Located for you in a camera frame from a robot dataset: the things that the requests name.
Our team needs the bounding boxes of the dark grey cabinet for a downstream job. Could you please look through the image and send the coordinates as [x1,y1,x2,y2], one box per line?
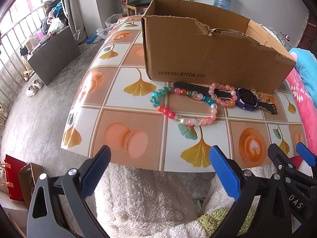
[27,27,81,85]

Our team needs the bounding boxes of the grey curtain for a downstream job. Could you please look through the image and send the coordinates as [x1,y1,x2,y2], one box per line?
[61,0,88,44]

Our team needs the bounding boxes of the ginkgo pattern tablecloth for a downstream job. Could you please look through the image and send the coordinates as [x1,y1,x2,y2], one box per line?
[61,16,306,173]

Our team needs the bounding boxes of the green knitted cloth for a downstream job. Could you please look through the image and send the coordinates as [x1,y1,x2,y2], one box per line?
[198,208,255,237]

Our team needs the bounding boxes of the multicolour long bead necklace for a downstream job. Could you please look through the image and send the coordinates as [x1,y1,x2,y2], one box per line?
[149,86,218,127]

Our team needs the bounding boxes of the blue pillow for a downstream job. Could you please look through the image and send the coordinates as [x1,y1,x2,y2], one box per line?
[289,48,316,98]

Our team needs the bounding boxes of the red paper bag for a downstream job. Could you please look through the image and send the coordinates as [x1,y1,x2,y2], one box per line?
[4,155,26,202]

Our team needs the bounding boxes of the clothes pile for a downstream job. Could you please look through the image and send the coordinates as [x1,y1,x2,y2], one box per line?
[41,0,69,35]

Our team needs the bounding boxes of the white plastic bag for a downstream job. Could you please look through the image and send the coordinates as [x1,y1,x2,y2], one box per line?
[96,13,122,40]

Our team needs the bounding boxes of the purple kids smartwatch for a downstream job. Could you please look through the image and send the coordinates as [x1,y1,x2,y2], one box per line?
[173,82,277,114]

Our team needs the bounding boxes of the white shoes pair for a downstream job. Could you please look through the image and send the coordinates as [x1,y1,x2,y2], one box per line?
[26,79,44,97]

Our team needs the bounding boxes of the pink floral blanket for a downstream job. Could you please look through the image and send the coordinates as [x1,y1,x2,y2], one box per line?
[286,68,316,177]

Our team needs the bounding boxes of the white fluffy blanket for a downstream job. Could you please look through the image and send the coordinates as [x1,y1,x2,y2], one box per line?
[95,163,234,237]

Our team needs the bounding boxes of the gold rhinestone earrings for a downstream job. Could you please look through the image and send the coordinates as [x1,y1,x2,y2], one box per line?
[251,89,272,103]

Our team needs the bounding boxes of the brown paper bag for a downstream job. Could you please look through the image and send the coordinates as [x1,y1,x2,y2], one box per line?
[18,162,43,208]

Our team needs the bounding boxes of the brown cardboard box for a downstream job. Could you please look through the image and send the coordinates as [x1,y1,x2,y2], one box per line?
[141,0,296,93]

